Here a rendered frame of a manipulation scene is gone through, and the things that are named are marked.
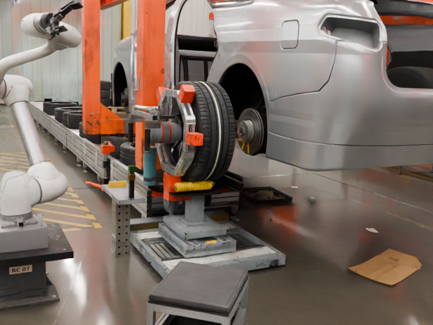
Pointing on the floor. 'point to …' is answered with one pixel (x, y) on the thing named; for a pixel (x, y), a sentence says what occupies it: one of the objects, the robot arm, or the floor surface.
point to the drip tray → (266, 193)
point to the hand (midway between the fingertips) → (71, 16)
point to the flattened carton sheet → (388, 267)
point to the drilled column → (120, 229)
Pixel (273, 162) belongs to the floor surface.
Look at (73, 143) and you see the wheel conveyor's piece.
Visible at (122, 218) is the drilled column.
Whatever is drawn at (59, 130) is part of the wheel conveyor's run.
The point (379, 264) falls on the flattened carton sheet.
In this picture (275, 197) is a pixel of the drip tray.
